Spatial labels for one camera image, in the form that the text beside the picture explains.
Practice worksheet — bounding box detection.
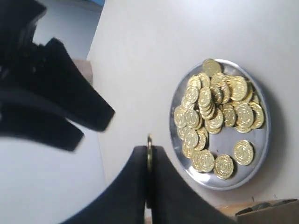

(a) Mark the gold coin front bottom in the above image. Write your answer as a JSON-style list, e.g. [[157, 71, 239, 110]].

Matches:
[[231, 76, 248, 101]]

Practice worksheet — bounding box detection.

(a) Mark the gold coin far right edge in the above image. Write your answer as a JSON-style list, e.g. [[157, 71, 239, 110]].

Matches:
[[202, 58, 222, 76]]

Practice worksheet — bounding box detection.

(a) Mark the gold coin edge-on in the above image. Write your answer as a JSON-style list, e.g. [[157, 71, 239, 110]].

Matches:
[[147, 134, 153, 172]]

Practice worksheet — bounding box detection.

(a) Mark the gold coin lone front left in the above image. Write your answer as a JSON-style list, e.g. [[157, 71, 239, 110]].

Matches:
[[234, 140, 254, 166]]

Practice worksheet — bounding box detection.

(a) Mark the cardboard box with slot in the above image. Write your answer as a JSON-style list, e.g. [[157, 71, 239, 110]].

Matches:
[[216, 199, 299, 224]]

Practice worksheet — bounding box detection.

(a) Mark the gold coin back left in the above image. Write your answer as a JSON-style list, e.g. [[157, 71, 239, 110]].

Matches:
[[197, 149, 215, 173]]

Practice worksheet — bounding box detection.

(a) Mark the round silver metal plate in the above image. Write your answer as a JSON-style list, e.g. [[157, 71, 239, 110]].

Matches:
[[169, 59, 271, 191]]

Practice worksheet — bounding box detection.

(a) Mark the gold coin pile top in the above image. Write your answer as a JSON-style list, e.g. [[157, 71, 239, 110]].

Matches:
[[235, 103, 254, 128]]

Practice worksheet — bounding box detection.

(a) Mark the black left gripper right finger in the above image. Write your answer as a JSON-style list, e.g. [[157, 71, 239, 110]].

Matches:
[[151, 146, 236, 224]]

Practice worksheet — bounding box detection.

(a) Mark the gold coin left of pile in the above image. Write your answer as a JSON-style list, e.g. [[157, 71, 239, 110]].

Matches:
[[214, 154, 234, 180]]

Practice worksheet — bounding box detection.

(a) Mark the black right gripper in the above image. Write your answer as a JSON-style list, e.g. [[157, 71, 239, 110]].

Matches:
[[0, 0, 115, 151]]

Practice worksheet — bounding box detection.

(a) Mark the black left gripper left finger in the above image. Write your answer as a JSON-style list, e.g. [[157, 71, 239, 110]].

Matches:
[[63, 146, 147, 224]]

